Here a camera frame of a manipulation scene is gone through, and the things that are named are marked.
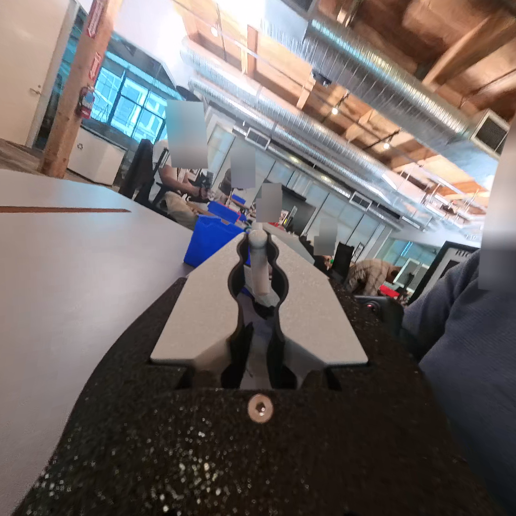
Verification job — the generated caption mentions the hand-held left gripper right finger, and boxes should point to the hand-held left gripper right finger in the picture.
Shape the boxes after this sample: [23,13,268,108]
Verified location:
[268,237,368,377]

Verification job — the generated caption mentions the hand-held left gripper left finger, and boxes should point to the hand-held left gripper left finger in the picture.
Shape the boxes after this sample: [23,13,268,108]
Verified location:
[150,233,254,375]

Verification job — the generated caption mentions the blue plastic bin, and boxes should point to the blue plastic bin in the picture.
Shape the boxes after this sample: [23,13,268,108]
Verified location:
[183,214,252,268]

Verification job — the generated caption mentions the person's right forearm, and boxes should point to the person's right forearm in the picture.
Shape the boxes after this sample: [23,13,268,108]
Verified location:
[403,248,484,359]

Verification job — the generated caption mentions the black framed poster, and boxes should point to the black framed poster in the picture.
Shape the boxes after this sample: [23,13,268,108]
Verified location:
[407,241,482,305]

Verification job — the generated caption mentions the small blue bin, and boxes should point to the small blue bin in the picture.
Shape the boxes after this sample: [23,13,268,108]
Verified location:
[207,201,242,224]

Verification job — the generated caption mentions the person's upper body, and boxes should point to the person's upper body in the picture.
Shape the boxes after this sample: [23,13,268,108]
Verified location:
[419,282,516,513]

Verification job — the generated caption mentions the black office chair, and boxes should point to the black office chair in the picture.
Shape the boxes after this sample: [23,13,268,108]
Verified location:
[118,138,170,210]

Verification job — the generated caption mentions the red fire extinguisher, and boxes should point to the red fire extinguisher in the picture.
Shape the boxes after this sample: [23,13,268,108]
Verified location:
[78,84,96,119]

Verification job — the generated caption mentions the white door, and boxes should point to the white door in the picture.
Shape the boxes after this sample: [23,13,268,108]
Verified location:
[0,0,79,148]

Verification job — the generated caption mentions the black wall screen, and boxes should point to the black wall screen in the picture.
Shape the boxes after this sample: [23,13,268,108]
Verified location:
[282,190,317,232]

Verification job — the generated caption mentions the silver ventilation duct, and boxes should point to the silver ventilation duct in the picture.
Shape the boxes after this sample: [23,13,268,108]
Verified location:
[179,40,404,194]
[302,12,500,174]

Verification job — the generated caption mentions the wooden post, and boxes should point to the wooden post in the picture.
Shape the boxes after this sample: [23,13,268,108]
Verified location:
[38,0,123,179]

